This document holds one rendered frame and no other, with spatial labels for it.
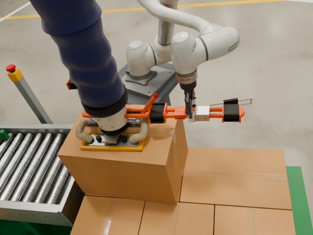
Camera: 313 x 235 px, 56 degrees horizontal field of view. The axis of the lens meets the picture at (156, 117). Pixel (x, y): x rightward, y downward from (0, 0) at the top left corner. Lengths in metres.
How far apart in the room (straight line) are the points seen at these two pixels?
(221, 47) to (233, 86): 1.99
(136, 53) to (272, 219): 1.29
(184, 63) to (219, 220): 0.89
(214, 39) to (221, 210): 0.94
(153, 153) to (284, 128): 1.60
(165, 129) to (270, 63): 2.16
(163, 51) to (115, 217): 1.10
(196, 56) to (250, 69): 2.26
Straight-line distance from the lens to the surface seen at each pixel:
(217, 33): 1.22
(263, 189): 1.78
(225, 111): 1.37
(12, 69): 2.35
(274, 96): 3.08
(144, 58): 2.03
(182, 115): 1.39
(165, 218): 1.71
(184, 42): 1.13
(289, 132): 2.77
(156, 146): 1.47
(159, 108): 1.43
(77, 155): 1.58
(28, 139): 2.49
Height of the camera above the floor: 2.07
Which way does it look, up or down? 45 degrees down
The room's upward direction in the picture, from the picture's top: 15 degrees counter-clockwise
